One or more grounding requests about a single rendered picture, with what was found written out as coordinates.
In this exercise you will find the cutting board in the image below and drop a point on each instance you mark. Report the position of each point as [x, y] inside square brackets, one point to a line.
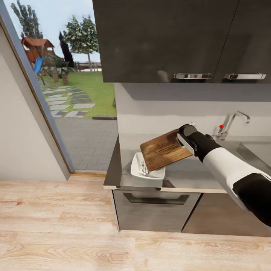
[163, 150]

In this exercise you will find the fixed window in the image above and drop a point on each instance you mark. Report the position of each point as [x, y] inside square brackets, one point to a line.
[55, 44]

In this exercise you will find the drop in sink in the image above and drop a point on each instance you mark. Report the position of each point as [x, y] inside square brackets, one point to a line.
[254, 153]

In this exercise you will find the bowl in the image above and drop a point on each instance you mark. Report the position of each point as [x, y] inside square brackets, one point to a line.
[158, 174]

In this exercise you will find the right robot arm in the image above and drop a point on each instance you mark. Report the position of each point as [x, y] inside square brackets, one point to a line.
[249, 187]

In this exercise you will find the cabinet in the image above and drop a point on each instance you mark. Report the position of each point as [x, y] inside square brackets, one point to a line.
[184, 41]

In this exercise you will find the dishwasher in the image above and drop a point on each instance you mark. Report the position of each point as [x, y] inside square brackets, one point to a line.
[154, 210]

